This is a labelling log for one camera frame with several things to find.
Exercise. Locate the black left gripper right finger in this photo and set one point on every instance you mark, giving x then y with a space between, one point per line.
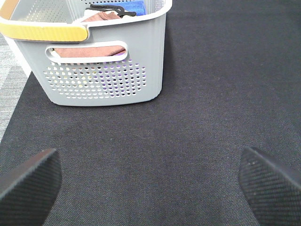
272 189

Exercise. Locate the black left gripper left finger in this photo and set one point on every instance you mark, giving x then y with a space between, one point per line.
28 192

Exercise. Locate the black table mat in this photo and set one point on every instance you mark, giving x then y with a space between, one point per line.
232 78

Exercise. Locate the pink towel in basket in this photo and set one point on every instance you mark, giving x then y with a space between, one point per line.
106 51

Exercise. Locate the grey perforated laundry basket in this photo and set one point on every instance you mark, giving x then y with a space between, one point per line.
133 77

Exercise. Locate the blue towel in basket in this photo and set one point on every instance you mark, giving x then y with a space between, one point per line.
137 6

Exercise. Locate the yellow basket handle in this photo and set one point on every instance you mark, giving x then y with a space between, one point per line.
38 31

